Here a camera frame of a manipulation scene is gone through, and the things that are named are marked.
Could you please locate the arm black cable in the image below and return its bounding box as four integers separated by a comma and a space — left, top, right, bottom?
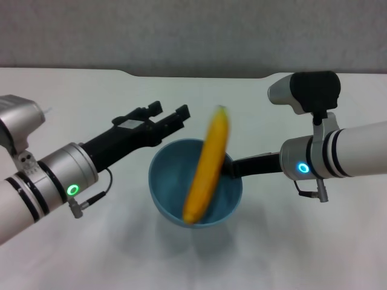
294, 177, 330, 204
68, 167, 113, 219

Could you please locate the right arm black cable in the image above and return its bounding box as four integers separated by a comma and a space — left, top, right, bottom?
294, 177, 330, 204

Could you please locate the yellow banana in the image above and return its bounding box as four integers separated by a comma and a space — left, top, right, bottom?
182, 104, 230, 225

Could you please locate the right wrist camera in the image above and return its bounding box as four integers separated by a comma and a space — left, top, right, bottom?
267, 71, 342, 137

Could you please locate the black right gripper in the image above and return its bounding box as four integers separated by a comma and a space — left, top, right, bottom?
222, 152, 284, 179

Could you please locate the blue bowl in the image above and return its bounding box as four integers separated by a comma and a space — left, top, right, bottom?
148, 138, 244, 230

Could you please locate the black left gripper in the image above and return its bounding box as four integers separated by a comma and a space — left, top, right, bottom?
79, 101, 192, 170

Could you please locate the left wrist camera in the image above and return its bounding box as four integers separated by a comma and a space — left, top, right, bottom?
0, 94, 47, 175

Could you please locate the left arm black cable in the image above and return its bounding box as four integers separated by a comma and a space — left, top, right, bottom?
68, 167, 113, 219

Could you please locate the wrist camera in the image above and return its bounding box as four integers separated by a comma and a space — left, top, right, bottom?
0, 94, 47, 175
267, 71, 342, 137

